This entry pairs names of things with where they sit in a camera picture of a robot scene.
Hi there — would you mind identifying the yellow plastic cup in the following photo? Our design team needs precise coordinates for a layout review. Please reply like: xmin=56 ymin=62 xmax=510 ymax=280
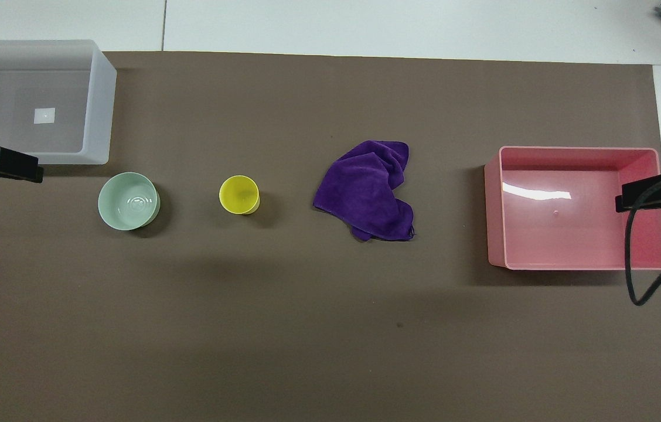
xmin=219 ymin=175 xmax=261 ymax=216

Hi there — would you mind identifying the translucent white plastic box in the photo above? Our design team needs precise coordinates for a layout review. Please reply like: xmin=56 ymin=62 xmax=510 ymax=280
xmin=0 ymin=39 xmax=117 ymax=165

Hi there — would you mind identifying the pale green ceramic bowl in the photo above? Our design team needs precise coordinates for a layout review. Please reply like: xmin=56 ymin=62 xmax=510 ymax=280
xmin=98 ymin=172 xmax=161 ymax=231

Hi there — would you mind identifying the purple microfibre cloth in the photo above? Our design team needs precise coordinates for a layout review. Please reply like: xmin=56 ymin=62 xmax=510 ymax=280
xmin=313 ymin=140 xmax=415 ymax=242

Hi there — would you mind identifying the pink plastic box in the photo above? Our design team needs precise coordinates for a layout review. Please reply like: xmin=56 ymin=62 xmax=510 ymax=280
xmin=484 ymin=146 xmax=661 ymax=271

